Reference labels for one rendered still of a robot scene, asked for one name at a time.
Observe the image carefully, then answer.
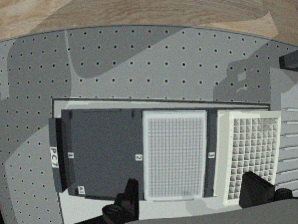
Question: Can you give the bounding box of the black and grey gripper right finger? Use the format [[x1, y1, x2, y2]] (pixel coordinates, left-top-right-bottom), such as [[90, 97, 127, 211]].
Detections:
[[239, 171, 298, 209]]

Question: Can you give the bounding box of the dark grey plate carrier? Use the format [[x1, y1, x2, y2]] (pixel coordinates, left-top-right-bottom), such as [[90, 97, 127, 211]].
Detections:
[[48, 107, 270, 201]]

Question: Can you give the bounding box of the grey well plate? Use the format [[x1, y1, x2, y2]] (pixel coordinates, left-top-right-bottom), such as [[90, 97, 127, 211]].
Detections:
[[143, 110, 207, 202]]

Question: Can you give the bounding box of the white deep-well block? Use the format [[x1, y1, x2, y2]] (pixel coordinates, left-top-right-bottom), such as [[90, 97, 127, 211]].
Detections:
[[213, 110, 281, 206]]

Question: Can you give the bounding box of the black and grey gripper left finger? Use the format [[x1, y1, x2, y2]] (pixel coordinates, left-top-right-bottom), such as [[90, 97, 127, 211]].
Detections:
[[74, 179, 139, 224]]

